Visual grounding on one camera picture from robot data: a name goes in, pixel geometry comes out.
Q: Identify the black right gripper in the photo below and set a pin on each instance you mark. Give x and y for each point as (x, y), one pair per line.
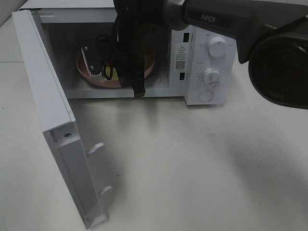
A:
(129, 47)

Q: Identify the pink plate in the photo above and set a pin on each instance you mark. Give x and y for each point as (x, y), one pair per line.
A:
(150, 59)

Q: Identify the toast sandwich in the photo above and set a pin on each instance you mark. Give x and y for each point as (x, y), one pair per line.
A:
(109, 73)

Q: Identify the round white door button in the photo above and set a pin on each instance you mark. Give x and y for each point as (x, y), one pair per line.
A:
(206, 96)

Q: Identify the white microwave door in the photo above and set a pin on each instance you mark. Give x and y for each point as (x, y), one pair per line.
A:
(58, 123)

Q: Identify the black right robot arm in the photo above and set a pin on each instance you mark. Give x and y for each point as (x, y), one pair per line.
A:
(272, 37)

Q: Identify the white microwave oven body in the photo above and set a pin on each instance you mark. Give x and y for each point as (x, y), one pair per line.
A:
(181, 56)

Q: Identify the lower white timer knob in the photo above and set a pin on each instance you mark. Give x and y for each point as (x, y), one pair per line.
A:
(211, 76)

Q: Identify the upper white power knob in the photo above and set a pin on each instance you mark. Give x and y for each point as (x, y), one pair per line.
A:
(217, 46)

